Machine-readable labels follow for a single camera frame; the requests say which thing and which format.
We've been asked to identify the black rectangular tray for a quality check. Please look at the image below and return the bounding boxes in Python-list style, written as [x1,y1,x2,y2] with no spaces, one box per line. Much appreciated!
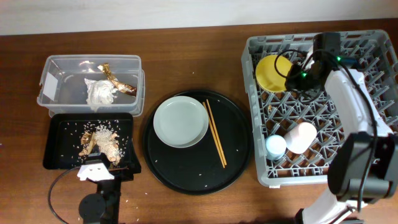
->
[43,113,134,170]

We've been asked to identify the yellow bowl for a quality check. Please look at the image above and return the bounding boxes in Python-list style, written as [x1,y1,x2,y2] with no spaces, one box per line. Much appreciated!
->
[256,55,292,93]

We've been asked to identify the gold foil wrapper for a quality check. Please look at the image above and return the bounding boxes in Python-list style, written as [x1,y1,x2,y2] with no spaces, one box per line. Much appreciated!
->
[97,63,137,96]

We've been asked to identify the pink cup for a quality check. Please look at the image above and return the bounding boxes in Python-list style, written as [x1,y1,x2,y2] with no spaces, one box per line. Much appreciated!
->
[284,122,317,154]

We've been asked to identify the food scraps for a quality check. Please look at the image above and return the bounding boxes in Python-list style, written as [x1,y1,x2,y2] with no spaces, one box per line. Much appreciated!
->
[78,124,121,166]

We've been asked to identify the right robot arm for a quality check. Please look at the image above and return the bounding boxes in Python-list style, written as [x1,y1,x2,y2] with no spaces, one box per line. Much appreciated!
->
[285,32,397,223]

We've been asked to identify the clear plastic bin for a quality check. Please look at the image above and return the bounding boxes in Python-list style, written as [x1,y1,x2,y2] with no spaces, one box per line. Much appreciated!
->
[37,54,146,116]

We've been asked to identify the grey plate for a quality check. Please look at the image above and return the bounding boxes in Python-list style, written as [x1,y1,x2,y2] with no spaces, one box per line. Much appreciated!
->
[153,96,209,148]

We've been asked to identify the round black tray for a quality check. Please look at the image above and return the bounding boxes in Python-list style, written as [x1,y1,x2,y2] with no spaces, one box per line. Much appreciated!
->
[142,90,254,195]

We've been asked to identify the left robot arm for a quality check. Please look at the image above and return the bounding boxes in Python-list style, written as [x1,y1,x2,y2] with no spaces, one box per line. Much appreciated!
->
[78,141,141,223]

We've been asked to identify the wooden chopstick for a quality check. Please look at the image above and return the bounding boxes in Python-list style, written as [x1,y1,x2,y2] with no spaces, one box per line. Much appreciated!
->
[202,102,226,169]
[206,99,227,167]

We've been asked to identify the blue cup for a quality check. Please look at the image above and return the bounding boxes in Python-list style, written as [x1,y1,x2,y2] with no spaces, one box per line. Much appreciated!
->
[265,135,287,161]

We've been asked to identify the white napkin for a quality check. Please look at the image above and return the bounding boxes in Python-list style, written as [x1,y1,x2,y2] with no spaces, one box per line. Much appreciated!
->
[85,78,118,112]

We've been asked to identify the grey dishwasher rack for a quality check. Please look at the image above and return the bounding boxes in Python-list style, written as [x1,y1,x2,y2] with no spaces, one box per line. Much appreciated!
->
[241,30,397,187]

